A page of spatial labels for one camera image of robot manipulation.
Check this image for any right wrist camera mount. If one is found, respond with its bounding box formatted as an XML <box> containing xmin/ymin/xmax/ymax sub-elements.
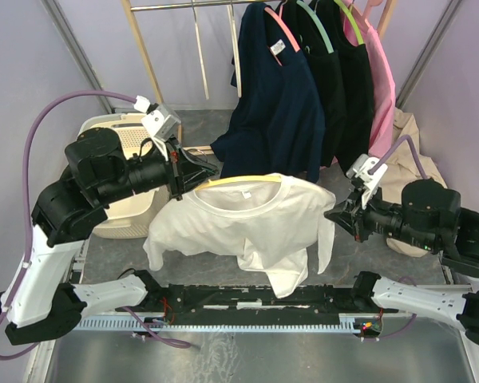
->
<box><xmin>346</xmin><ymin>154</ymin><xmax>388</xmax><ymax>209</ymax></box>

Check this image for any white slotted cable duct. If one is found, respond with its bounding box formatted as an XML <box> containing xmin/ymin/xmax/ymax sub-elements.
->
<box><xmin>75</xmin><ymin>314</ymin><xmax>362</xmax><ymax>334</ymax></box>

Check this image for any black t shirt left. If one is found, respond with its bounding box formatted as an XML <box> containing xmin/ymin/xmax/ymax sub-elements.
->
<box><xmin>276</xmin><ymin>1</ymin><xmax>346</xmax><ymax>167</ymax></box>

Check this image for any beige garment on floor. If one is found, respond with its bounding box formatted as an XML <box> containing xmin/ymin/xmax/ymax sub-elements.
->
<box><xmin>369</xmin><ymin>109</ymin><xmax>447</xmax><ymax>258</ymax></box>

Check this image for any pink hanger far right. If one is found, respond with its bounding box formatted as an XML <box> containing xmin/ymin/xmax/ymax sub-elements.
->
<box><xmin>362</xmin><ymin>0</ymin><xmax>383</xmax><ymax>19</ymax></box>

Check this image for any wooden clothes rack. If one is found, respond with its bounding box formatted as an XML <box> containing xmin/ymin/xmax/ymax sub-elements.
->
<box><xmin>120</xmin><ymin>0</ymin><xmax>396</xmax><ymax>156</ymax></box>

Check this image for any pink t shirt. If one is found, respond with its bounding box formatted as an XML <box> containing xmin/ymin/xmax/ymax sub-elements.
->
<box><xmin>344</xmin><ymin>1</ymin><xmax>395</xmax><ymax>158</ymax></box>

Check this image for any cream laundry basket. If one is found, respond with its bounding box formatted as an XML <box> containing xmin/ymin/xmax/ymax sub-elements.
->
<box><xmin>80</xmin><ymin>113</ymin><xmax>170</xmax><ymax>239</ymax></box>

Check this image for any lime green hanger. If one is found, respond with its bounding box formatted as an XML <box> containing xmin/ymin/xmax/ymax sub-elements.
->
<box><xmin>334</xmin><ymin>0</ymin><xmax>364</xmax><ymax>45</ymax></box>

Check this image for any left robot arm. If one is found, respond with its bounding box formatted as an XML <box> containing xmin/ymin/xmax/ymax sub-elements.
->
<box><xmin>0</xmin><ymin>128</ymin><xmax>219</xmax><ymax>345</ymax></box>

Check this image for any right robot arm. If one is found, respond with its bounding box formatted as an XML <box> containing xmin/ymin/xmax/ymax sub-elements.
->
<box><xmin>324</xmin><ymin>179</ymin><xmax>479</xmax><ymax>345</ymax></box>

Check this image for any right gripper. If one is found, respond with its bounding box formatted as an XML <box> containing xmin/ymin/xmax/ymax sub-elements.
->
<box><xmin>323</xmin><ymin>180</ymin><xmax>437</xmax><ymax>250</ymax></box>

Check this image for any white t shirt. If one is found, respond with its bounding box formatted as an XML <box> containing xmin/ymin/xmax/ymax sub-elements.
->
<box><xmin>143</xmin><ymin>174</ymin><xmax>336</xmax><ymax>298</ymax></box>

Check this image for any white plastic hanger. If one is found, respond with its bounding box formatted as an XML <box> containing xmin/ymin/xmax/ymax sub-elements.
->
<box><xmin>190</xmin><ymin>0</ymin><xmax>210</xmax><ymax>101</ymax></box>

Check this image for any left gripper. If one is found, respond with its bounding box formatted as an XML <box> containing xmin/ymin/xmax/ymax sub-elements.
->
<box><xmin>97</xmin><ymin>132</ymin><xmax>221</xmax><ymax>205</ymax></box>

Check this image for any black t shirt right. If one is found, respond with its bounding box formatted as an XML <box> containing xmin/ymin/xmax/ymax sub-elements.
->
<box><xmin>311</xmin><ymin>0</ymin><xmax>374</xmax><ymax>172</ymax></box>

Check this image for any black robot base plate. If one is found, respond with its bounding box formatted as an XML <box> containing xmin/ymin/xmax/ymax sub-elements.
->
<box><xmin>133</xmin><ymin>285</ymin><xmax>381</xmax><ymax>325</ymax></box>

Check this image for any navy blue t shirt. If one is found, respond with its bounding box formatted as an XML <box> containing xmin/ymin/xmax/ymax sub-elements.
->
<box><xmin>211</xmin><ymin>2</ymin><xmax>325</xmax><ymax>183</ymax></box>

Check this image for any yellow hanger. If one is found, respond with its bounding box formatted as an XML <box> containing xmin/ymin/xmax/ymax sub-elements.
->
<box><xmin>187</xmin><ymin>148</ymin><xmax>284</xmax><ymax>191</ymax></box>

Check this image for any pink hanger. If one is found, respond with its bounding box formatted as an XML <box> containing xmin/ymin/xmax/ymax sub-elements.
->
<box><xmin>362</xmin><ymin>0</ymin><xmax>383</xmax><ymax>19</ymax></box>
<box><xmin>263</xmin><ymin>6</ymin><xmax>300</xmax><ymax>66</ymax></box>

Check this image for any black t shirt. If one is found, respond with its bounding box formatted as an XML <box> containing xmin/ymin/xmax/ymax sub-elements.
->
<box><xmin>311</xmin><ymin>0</ymin><xmax>374</xmax><ymax>172</ymax></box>
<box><xmin>276</xmin><ymin>1</ymin><xmax>346</xmax><ymax>167</ymax></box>

